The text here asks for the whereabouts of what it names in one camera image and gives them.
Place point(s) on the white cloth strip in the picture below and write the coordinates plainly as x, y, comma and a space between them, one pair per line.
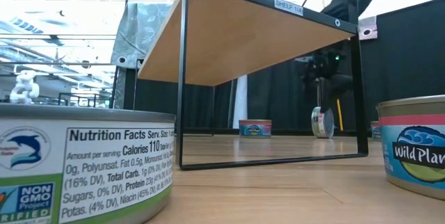
240, 105

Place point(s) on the green-label silver tuna can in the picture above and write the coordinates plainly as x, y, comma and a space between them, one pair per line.
321, 125
87, 165

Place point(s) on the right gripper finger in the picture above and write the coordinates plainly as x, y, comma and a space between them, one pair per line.
330, 98

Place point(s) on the black metal railing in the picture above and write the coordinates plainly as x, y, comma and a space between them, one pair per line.
83, 94

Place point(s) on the grey leaf-patterned cloth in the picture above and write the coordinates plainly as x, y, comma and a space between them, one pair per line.
139, 32

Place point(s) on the grey tarp corner with grommet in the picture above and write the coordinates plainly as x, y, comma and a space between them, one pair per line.
368, 27

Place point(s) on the wooden shelf with black frame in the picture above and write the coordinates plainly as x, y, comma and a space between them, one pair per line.
243, 36

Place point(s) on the white robot figurine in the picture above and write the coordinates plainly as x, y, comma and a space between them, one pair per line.
24, 88

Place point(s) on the can with white lid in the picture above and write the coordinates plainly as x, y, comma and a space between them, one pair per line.
413, 147

